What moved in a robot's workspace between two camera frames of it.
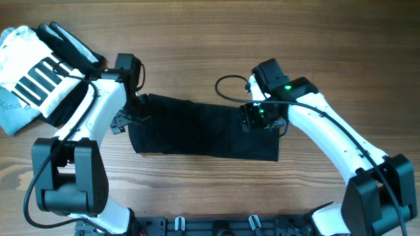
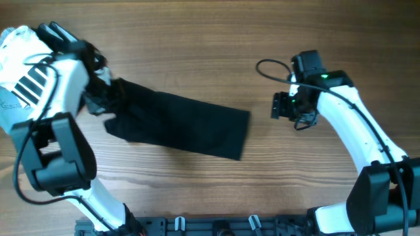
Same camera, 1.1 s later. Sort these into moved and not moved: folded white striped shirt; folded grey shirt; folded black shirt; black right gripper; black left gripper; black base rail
Moved: black right gripper; black left gripper
Not moved: folded grey shirt; black base rail; folded black shirt; folded white striped shirt
